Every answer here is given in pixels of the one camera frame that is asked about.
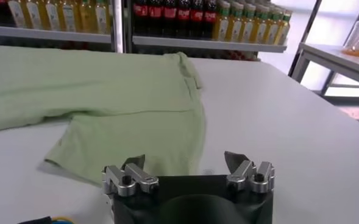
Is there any yellow blue cable loop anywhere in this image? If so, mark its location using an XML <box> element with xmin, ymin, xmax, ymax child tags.
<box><xmin>51</xmin><ymin>216</ymin><xmax>76</xmax><ymax>224</ymax></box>

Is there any cola bottle red label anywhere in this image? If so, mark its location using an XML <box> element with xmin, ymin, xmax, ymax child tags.
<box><xmin>203</xmin><ymin>0</ymin><xmax>218</xmax><ymax>40</ymax></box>
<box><xmin>177</xmin><ymin>0</ymin><xmax>191</xmax><ymax>38</ymax></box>
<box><xmin>148</xmin><ymin>0</ymin><xmax>164</xmax><ymax>37</ymax></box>
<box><xmin>190</xmin><ymin>0</ymin><xmax>205</xmax><ymax>39</ymax></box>
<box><xmin>133</xmin><ymin>0</ymin><xmax>149</xmax><ymax>36</ymax></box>
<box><xmin>163</xmin><ymin>0</ymin><xmax>178</xmax><ymax>37</ymax></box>

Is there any grey metal shelf rack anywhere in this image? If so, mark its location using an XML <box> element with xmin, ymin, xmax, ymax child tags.
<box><xmin>0</xmin><ymin>0</ymin><xmax>125</xmax><ymax>54</ymax></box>
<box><xmin>123</xmin><ymin>0</ymin><xmax>290</xmax><ymax>61</ymax></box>

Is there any yellow tea bottle green label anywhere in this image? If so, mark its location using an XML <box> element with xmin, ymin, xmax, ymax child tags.
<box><xmin>93</xmin><ymin>0</ymin><xmax>110</xmax><ymax>35</ymax></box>
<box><xmin>251</xmin><ymin>5</ymin><xmax>269</xmax><ymax>44</ymax></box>
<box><xmin>7</xmin><ymin>0</ymin><xmax>27</xmax><ymax>29</ymax></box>
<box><xmin>43</xmin><ymin>0</ymin><xmax>61</xmax><ymax>32</ymax></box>
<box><xmin>275</xmin><ymin>9</ymin><xmax>293</xmax><ymax>46</ymax></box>
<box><xmin>60</xmin><ymin>0</ymin><xmax>77</xmax><ymax>32</ymax></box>
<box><xmin>240</xmin><ymin>4</ymin><xmax>257</xmax><ymax>43</ymax></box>
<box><xmin>263</xmin><ymin>7</ymin><xmax>280</xmax><ymax>45</ymax></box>
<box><xmin>77</xmin><ymin>0</ymin><xmax>94</xmax><ymax>33</ymax></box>
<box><xmin>213</xmin><ymin>1</ymin><xmax>231</xmax><ymax>42</ymax></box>
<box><xmin>25</xmin><ymin>0</ymin><xmax>43</xmax><ymax>30</ymax></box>
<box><xmin>227</xmin><ymin>2</ymin><xmax>244</xmax><ymax>43</ymax></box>

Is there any grey side table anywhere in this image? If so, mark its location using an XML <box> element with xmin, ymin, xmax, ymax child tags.
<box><xmin>290</xmin><ymin>42</ymin><xmax>359</xmax><ymax>92</ymax></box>

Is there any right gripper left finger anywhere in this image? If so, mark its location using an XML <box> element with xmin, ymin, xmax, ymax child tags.
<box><xmin>101</xmin><ymin>154</ymin><xmax>160</xmax><ymax>198</ymax></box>

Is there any clear container orange base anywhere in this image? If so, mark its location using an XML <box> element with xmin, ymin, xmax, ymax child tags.
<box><xmin>342</xmin><ymin>18</ymin><xmax>359</xmax><ymax>58</ymax></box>

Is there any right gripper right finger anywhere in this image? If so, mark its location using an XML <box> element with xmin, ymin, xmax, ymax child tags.
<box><xmin>224</xmin><ymin>151</ymin><xmax>275</xmax><ymax>194</ymax></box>

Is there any light green printed shirt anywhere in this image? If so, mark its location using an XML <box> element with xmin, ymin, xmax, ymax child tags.
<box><xmin>0</xmin><ymin>44</ymin><xmax>207</xmax><ymax>187</ymax></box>

